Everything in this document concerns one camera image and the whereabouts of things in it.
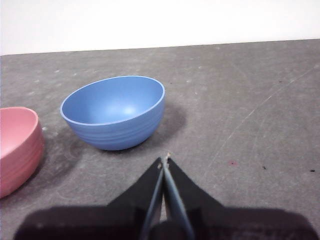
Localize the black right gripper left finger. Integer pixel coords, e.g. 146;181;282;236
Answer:
13;156;165;240

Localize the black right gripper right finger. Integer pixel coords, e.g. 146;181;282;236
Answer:
163;158;320;240

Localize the red ribbed bowl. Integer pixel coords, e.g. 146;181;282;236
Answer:
0;106;46;200

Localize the blue ribbed bowl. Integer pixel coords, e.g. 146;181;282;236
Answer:
59;75;166;152

